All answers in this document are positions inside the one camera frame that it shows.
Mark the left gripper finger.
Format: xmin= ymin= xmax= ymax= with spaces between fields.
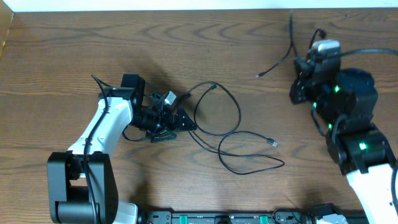
xmin=150 ymin=132 xmax=177 ymax=143
xmin=174 ymin=108 xmax=197 ymax=131

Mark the black usb cable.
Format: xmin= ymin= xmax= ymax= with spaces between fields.
xmin=178 ymin=81 xmax=286 ymax=175
xmin=255 ymin=11 xmax=327 ymax=78

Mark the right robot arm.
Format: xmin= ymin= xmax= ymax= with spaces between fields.
xmin=289 ymin=58 xmax=397 ymax=223

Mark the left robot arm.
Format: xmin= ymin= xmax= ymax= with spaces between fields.
xmin=47 ymin=73 xmax=197 ymax=223

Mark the left camera black cable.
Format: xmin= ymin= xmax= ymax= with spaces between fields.
xmin=82 ymin=73 xmax=113 ymax=224

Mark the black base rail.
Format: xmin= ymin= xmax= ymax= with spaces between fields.
xmin=136 ymin=203 xmax=369 ymax=224

